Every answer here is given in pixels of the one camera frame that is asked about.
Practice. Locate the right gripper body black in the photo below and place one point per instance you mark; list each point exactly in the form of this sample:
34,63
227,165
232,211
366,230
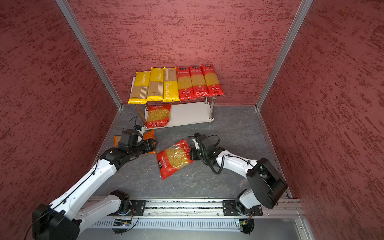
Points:
198,154

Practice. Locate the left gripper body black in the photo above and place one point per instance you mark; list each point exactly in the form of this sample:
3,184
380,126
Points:
141,148

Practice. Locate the red macaroni bag small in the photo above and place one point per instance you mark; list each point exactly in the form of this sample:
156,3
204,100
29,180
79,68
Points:
174,158

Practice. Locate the red macaroni bag large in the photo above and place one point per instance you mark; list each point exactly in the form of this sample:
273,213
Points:
158,116

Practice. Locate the yellow spaghetti bag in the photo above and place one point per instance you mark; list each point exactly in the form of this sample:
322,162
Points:
140,88
156,85
171,89

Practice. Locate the clear labelled spaghetti bag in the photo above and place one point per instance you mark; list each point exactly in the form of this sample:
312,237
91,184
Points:
186,91

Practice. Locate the red spaghetti bag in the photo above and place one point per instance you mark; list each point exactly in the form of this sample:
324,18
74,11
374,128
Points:
198,82
212,81

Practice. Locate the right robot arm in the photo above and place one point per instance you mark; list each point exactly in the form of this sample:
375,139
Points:
267,184

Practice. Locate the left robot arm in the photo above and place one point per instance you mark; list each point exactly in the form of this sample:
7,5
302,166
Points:
64,218

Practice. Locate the white two-tier shelf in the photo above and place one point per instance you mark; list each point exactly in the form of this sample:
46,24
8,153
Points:
188,112

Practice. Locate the orange pastatime macaroni bag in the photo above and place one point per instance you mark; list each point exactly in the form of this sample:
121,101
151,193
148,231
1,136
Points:
148,141

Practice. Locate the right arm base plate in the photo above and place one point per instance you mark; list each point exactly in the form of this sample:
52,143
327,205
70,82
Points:
235,208

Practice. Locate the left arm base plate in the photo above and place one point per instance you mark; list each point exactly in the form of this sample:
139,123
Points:
131,208

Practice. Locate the aluminium rail front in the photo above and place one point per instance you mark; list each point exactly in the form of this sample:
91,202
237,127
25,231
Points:
183,207

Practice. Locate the left corner aluminium post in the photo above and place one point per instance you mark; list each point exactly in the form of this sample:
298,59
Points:
82,38

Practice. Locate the corner aluminium post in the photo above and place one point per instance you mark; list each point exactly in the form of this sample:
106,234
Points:
291,35
82,38

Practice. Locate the right corner aluminium post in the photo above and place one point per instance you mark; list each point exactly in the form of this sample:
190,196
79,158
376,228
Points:
291,35

